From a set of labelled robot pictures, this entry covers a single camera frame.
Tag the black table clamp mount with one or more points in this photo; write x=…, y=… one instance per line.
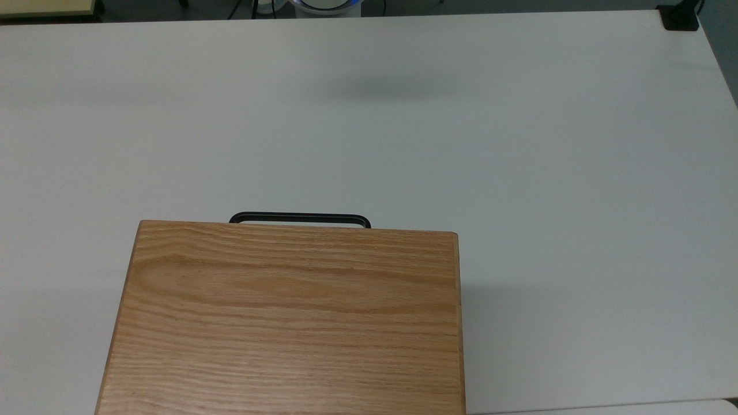
x=679, y=16

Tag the oak wooden cabinet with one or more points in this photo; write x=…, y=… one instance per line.
x=288, y=323

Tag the yellow table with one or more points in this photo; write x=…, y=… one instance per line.
x=43, y=7

